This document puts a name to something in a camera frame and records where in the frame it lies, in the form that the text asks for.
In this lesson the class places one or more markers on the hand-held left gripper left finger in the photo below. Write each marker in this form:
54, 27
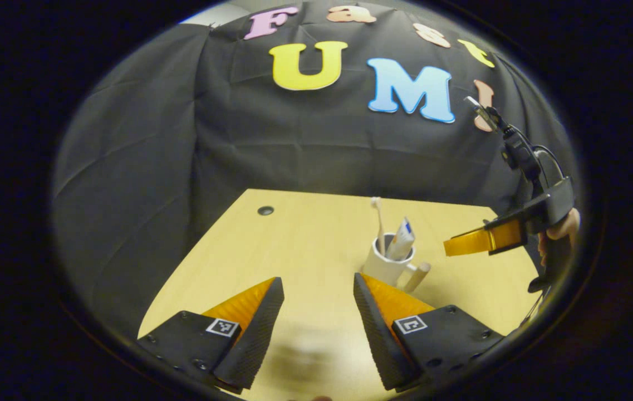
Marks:
255, 340

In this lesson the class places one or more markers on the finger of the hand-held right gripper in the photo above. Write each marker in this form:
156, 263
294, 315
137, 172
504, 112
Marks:
477, 240

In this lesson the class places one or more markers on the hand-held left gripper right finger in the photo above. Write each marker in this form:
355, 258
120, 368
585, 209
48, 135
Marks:
374, 340

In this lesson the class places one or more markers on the white toothpaste tube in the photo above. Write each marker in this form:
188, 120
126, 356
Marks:
402, 242

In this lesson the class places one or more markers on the wooden toothbrush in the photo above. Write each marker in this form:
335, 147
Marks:
378, 223

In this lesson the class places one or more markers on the light wooden desktop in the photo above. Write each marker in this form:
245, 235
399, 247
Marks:
305, 250

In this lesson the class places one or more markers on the black backdrop cloth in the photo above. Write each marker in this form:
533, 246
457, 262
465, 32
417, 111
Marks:
238, 145

